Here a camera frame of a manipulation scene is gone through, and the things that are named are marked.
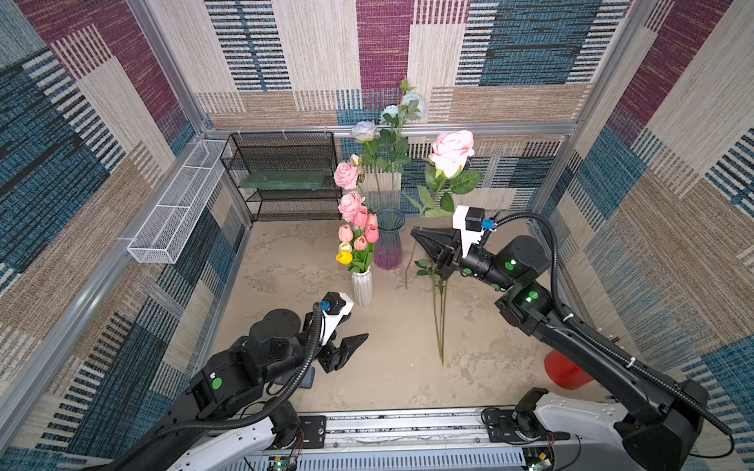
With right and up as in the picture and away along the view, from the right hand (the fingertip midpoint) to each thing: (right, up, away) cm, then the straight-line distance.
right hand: (416, 235), depth 59 cm
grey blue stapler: (-27, -38, +20) cm, 51 cm away
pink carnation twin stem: (+12, -18, +38) cm, 44 cm away
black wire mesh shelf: (-40, +30, +42) cm, 65 cm away
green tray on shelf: (-38, +19, +36) cm, 55 cm away
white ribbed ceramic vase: (-12, -15, +28) cm, 34 cm away
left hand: (-12, -19, +2) cm, 22 cm away
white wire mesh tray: (-73, +3, +33) cm, 80 cm away
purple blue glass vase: (-5, -5, +40) cm, 40 cm away
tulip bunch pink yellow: (-13, -2, +14) cm, 20 cm away
